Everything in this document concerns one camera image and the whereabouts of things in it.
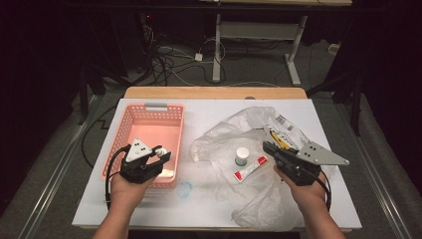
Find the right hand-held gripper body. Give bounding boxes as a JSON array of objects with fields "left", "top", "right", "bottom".
[{"left": 274, "top": 140, "right": 351, "bottom": 187}]

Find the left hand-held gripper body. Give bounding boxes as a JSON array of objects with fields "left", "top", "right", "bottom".
[{"left": 118, "top": 137, "right": 167, "bottom": 184}]

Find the pink perforated plastic basket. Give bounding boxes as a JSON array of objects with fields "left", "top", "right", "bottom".
[{"left": 100, "top": 103, "right": 185, "bottom": 189}]

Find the small white-capped bottle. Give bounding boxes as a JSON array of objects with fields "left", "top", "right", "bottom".
[{"left": 234, "top": 146, "right": 251, "bottom": 167}]

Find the red and white tube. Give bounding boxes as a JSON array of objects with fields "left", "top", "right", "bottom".
[{"left": 233, "top": 155, "right": 269, "bottom": 183}]

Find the clear printed plastic bag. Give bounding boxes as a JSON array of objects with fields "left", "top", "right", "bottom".
[{"left": 189, "top": 106, "right": 336, "bottom": 232}]

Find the person's right hand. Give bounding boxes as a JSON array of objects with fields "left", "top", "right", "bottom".
[{"left": 274, "top": 166, "right": 328, "bottom": 209}]

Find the person's left hand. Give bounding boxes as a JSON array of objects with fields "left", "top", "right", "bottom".
[{"left": 108, "top": 174, "right": 157, "bottom": 207}]

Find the white board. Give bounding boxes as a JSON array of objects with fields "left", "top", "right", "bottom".
[{"left": 72, "top": 98, "right": 362, "bottom": 230}]

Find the black stand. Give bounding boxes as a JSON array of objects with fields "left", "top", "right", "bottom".
[
  {"left": 78, "top": 63, "right": 132, "bottom": 126},
  {"left": 307, "top": 63, "right": 364, "bottom": 137}
]

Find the white-legged desk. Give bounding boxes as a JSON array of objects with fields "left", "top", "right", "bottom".
[{"left": 198, "top": 0, "right": 353, "bottom": 87}]

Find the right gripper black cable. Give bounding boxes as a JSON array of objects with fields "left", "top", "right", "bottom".
[{"left": 318, "top": 169, "right": 332, "bottom": 212}]

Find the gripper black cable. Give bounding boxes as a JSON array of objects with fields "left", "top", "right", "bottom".
[
  {"left": 105, "top": 144, "right": 132, "bottom": 210},
  {"left": 318, "top": 169, "right": 332, "bottom": 212}
]

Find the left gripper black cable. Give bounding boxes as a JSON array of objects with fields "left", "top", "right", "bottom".
[{"left": 105, "top": 144, "right": 132, "bottom": 210}]

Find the long black floor cable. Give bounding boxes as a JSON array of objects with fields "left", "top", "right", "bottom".
[{"left": 81, "top": 105, "right": 117, "bottom": 168}]

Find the metal floor rail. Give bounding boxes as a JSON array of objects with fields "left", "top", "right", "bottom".
[
  {"left": 14, "top": 94, "right": 101, "bottom": 239},
  {"left": 344, "top": 99, "right": 414, "bottom": 239}
]

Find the tangle of floor cables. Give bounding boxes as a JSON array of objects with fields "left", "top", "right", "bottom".
[{"left": 138, "top": 24, "right": 227, "bottom": 87}]

